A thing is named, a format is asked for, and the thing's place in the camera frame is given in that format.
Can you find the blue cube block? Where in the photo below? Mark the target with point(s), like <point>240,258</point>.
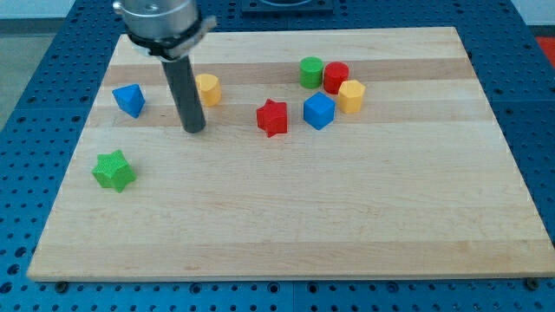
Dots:
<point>319,110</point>

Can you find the blue triangle block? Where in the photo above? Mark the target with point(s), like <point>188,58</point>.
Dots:
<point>130,99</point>

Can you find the yellow hexagon block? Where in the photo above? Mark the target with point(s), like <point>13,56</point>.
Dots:
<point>350,96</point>

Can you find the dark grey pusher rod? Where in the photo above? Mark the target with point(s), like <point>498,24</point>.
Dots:
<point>180,79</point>

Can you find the red star block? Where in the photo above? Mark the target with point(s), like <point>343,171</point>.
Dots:
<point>272,117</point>

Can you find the red cylinder block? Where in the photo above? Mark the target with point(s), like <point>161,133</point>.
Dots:
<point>334,74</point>

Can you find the green cylinder block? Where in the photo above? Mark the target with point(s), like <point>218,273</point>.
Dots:
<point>310,72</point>

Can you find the wooden board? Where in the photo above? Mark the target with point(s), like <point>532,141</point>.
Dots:
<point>420,184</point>

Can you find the yellow heart block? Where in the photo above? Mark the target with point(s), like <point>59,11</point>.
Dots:
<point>209,89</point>

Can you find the green star block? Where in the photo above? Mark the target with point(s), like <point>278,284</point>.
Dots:
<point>113,171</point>

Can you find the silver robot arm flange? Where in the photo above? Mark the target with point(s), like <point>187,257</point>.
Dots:
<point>165,29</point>

